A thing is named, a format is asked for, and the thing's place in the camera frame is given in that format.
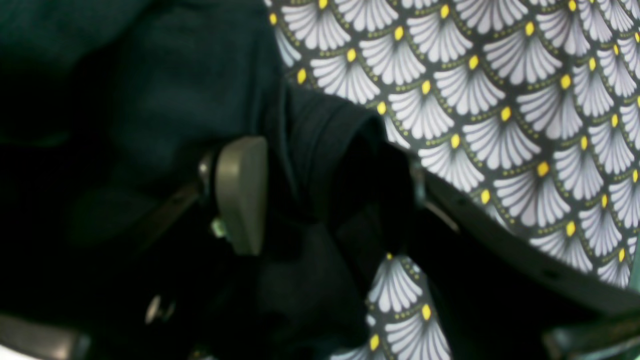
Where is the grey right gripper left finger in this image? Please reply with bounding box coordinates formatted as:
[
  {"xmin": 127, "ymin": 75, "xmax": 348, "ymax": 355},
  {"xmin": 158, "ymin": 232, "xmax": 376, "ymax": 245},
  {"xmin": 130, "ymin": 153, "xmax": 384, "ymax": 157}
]
[{"xmin": 198, "ymin": 136, "xmax": 269, "ymax": 256}]

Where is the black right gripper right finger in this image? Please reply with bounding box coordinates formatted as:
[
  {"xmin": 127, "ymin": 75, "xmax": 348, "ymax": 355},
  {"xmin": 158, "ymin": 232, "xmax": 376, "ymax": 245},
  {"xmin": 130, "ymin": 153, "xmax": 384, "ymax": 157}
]
[{"xmin": 334, "ymin": 135, "xmax": 425, "ymax": 281}]

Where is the dark navy T-shirt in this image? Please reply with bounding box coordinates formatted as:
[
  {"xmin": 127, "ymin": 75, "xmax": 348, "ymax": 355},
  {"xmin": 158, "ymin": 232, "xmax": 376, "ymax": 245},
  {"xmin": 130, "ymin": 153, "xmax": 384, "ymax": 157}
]
[{"xmin": 1, "ymin": 0, "xmax": 388, "ymax": 360}]

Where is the patterned scallop tablecloth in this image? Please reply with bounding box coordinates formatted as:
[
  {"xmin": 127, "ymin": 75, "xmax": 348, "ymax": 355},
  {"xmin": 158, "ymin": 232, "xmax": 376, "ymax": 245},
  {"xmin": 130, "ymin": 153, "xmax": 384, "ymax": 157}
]
[{"xmin": 187, "ymin": 0, "xmax": 640, "ymax": 360}]

